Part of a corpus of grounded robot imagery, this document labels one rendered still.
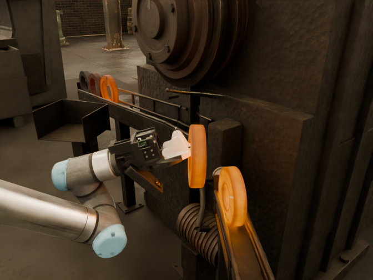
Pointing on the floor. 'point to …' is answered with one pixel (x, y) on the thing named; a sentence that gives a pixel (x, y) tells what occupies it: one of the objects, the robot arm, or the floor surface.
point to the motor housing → (198, 244)
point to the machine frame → (291, 131)
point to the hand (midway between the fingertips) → (196, 149)
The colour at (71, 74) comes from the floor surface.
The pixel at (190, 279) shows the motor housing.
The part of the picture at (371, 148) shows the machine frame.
